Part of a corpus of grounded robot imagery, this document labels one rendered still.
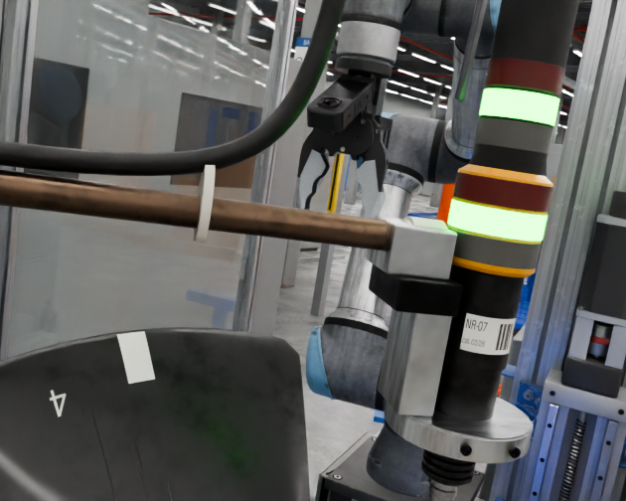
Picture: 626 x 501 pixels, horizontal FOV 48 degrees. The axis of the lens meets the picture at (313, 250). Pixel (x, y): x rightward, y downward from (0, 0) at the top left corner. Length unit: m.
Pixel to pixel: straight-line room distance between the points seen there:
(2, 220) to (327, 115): 0.50
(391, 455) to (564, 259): 0.44
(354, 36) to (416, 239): 0.60
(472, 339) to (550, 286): 0.96
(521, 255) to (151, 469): 0.23
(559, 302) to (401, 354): 0.97
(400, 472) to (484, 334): 0.89
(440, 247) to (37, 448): 0.24
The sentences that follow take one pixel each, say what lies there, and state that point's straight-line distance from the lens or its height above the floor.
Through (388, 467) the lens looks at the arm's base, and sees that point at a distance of 1.21.
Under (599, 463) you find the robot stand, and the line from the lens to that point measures 1.25.
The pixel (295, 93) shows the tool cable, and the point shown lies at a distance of 0.30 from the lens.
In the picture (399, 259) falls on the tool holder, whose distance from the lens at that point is 0.31.
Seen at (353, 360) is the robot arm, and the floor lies 1.23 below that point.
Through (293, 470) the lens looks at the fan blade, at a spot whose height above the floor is 1.38.
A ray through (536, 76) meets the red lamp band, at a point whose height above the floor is 1.62.
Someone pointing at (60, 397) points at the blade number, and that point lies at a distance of 0.43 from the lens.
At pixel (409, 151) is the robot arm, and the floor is 1.58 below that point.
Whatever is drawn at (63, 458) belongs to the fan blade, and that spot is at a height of 1.39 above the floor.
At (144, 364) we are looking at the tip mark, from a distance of 0.44.
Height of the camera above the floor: 1.58
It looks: 9 degrees down
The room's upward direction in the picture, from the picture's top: 9 degrees clockwise
